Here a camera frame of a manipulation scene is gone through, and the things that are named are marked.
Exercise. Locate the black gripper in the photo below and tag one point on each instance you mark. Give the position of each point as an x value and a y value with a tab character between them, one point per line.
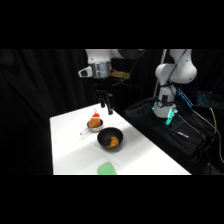
104	85

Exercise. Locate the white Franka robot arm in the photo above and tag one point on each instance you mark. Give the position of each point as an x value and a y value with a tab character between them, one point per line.
100	55

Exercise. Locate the brown toy with red cap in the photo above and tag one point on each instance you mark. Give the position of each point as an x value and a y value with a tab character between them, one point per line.
94	122

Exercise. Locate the black bowl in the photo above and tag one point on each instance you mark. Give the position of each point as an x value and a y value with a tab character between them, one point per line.
106	134

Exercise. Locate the orange toy croissant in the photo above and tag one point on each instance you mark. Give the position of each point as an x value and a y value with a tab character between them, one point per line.
114	142

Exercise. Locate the black robot stand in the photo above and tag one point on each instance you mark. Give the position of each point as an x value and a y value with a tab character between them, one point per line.
156	130

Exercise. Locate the small green light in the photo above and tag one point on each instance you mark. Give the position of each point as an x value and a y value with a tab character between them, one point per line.
170	116

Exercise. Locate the black curtain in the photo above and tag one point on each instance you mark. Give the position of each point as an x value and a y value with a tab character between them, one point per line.
26	100

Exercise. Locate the black device with teal lights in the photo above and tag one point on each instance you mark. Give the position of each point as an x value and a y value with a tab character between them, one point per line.
186	96

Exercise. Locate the white marker pen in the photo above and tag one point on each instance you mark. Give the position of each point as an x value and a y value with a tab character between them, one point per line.
182	134

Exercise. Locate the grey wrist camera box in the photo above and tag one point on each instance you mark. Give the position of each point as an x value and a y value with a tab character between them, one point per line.
85	72

